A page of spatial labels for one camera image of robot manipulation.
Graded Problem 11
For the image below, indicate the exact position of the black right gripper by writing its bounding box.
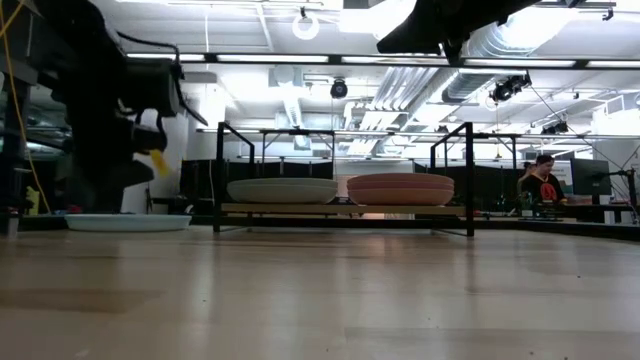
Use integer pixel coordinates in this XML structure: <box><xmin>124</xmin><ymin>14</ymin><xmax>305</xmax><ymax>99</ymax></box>
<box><xmin>376</xmin><ymin>0</ymin><xmax>451</xmax><ymax>55</ymax></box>

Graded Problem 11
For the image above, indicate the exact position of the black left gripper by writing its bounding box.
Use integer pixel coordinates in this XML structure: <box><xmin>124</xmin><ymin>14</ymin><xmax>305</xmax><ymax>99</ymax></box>
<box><xmin>67</xmin><ymin>117</ymin><xmax>169</xmax><ymax>215</ymax></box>

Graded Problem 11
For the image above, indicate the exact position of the pale pink plate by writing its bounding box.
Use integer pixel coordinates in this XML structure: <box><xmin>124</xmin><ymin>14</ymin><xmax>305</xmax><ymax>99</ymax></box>
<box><xmin>348</xmin><ymin>187</ymin><xmax>455</xmax><ymax>207</ymax></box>
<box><xmin>346</xmin><ymin>172</ymin><xmax>456</xmax><ymax>185</ymax></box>

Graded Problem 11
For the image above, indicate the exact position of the deep pink plate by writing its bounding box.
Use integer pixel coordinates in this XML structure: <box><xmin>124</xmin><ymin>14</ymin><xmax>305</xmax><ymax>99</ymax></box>
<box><xmin>347</xmin><ymin>180</ymin><xmax>455</xmax><ymax>191</ymax></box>

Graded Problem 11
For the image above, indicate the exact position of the grey plate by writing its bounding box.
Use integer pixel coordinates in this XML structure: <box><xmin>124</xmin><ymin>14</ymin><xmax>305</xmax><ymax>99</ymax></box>
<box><xmin>228</xmin><ymin>185</ymin><xmax>339</xmax><ymax>205</ymax></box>
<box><xmin>226</xmin><ymin>177</ymin><xmax>340</xmax><ymax>191</ymax></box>

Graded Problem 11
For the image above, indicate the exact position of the light blue plate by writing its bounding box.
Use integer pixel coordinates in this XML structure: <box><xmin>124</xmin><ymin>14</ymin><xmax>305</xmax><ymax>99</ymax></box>
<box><xmin>64</xmin><ymin>213</ymin><xmax>193</xmax><ymax>233</ymax></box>

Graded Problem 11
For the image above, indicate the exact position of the black ceiling spotlight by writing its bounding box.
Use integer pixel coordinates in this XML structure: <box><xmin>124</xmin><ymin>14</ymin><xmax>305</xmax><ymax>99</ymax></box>
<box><xmin>489</xmin><ymin>73</ymin><xmax>533</xmax><ymax>104</ymax></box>

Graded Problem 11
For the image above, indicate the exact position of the black metal dish rack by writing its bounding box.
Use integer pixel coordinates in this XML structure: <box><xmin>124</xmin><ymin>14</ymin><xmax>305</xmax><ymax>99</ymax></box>
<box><xmin>213</xmin><ymin>121</ymin><xmax>475</xmax><ymax>239</ymax></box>

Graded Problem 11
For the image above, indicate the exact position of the black computer monitor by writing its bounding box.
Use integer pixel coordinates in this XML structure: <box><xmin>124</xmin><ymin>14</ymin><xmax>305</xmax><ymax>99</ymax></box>
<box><xmin>569</xmin><ymin>157</ymin><xmax>613</xmax><ymax>197</ymax></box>

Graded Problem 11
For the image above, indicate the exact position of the dark background desk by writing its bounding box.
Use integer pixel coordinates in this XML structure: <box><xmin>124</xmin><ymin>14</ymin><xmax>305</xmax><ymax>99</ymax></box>
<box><xmin>519</xmin><ymin>199</ymin><xmax>640</xmax><ymax>225</ymax></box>

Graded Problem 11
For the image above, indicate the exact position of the yellow cable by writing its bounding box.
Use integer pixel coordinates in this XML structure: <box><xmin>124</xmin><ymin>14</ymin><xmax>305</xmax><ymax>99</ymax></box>
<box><xmin>0</xmin><ymin>0</ymin><xmax>52</xmax><ymax>215</ymax></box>

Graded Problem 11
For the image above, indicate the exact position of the black overhead camera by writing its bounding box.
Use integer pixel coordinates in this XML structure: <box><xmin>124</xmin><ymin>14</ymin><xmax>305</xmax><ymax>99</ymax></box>
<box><xmin>329</xmin><ymin>77</ymin><xmax>350</xmax><ymax>100</ymax></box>

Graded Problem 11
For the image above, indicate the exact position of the white ring fixture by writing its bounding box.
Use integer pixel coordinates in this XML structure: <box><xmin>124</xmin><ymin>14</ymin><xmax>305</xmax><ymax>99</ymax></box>
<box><xmin>292</xmin><ymin>13</ymin><xmax>321</xmax><ymax>42</ymax></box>

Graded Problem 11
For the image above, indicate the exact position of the black aluminium rig frame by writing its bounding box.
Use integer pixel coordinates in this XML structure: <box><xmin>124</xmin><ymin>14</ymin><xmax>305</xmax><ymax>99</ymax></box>
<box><xmin>0</xmin><ymin>49</ymin><xmax>640</xmax><ymax>242</ymax></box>

